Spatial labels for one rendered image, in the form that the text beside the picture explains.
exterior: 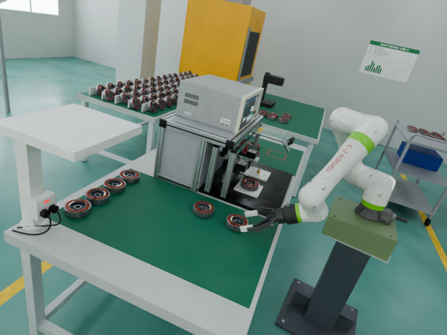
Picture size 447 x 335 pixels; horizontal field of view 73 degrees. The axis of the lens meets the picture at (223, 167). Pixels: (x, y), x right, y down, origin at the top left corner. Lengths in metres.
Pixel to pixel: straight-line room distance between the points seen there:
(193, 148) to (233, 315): 0.89
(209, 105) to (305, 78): 5.41
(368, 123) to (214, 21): 4.31
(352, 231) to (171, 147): 1.06
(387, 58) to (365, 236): 5.58
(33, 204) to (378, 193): 1.60
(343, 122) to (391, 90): 5.56
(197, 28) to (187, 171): 4.10
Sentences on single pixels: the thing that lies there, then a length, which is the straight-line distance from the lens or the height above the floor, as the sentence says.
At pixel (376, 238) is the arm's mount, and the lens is 1.73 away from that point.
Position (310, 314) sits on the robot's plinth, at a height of 0.08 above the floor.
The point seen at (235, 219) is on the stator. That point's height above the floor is 0.77.
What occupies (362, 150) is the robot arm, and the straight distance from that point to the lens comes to 1.43.
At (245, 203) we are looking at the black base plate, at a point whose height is 0.77.
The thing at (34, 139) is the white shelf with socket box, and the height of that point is 1.20.
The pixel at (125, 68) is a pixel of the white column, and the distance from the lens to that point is 5.77.
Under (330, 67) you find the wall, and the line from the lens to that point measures 6.98.
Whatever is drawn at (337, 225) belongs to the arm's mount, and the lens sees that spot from 1.72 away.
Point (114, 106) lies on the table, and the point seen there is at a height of 0.74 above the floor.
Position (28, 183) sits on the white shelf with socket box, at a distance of 1.37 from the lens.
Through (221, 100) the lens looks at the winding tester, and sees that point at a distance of 1.69.
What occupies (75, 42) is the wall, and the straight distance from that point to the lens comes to 9.67.
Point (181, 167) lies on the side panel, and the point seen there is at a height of 0.87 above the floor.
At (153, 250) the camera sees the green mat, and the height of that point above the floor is 0.75.
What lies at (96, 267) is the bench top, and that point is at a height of 0.75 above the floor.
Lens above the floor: 1.65
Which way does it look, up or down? 25 degrees down
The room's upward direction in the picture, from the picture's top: 13 degrees clockwise
